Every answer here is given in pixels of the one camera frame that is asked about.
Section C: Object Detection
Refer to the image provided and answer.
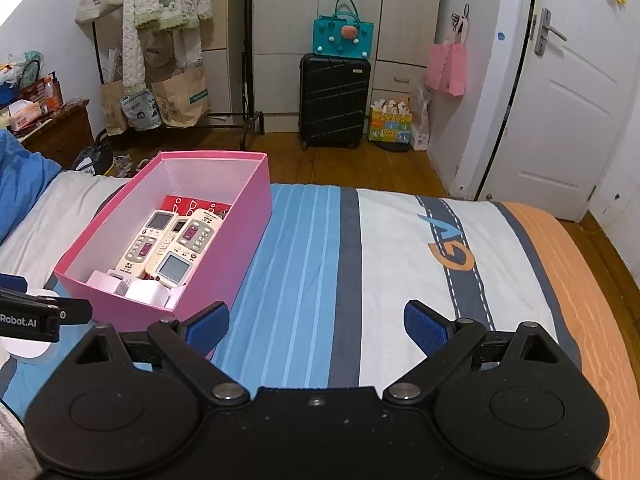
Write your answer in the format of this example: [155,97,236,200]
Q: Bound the beige remote control purple buttons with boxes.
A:
[115,211,180,278]

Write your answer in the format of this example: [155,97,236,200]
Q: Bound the pink cardboard box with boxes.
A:
[53,150,273,363]

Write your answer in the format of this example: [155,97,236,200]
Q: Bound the wooden nightstand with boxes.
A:
[20,100,96,168]

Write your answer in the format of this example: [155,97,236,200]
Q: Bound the white green printed bag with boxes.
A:
[120,90,162,131]

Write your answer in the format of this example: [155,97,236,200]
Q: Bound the teal tote bag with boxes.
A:
[313,0,376,58]

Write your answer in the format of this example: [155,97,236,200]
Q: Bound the white charger plug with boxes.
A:
[89,270,131,296]
[125,280,173,308]

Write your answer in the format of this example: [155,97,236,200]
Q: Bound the black suitcase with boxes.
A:
[299,52,372,151]

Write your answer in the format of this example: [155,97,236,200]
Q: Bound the large brown paper bag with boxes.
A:
[151,67,211,128]

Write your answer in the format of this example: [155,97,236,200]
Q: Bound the black bag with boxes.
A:
[70,140,113,176]

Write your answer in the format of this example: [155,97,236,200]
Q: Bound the small brown paper bag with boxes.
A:
[100,80,128,136]

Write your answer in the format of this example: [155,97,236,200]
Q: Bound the colourful gift bag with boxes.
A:
[368,97,413,143]

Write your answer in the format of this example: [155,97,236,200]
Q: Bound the blue blanket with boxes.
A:
[0,129,63,246]

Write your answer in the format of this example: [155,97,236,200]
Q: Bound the black clothes rack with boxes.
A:
[90,0,266,151]

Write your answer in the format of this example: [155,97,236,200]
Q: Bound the small white gift bag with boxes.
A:
[412,85,433,151]

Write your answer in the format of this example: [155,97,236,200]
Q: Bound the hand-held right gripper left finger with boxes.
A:
[75,301,250,406]

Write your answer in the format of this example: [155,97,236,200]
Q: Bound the striped bed sheet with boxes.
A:
[0,170,640,480]

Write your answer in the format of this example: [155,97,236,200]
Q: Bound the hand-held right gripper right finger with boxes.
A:
[383,300,563,405]

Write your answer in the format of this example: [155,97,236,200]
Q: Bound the white plush clothes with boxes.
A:
[122,0,213,96]

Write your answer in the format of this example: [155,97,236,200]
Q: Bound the red and white tissue box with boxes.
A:
[10,101,43,131]

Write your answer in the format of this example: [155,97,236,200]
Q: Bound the pair of shoes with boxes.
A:
[112,155,151,178]

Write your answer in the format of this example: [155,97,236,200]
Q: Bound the pink paper bag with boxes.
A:
[426,30,468,97]

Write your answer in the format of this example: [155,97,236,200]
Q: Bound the red printed cloth case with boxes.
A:
[160,195,233,221]

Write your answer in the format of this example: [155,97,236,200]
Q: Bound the metal door handle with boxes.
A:
[534,8,568,57]

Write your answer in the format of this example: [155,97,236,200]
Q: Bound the white door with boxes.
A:
[477,0,640,221]

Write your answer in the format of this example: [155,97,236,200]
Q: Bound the white wardrobe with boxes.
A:
[200,0,446,133]

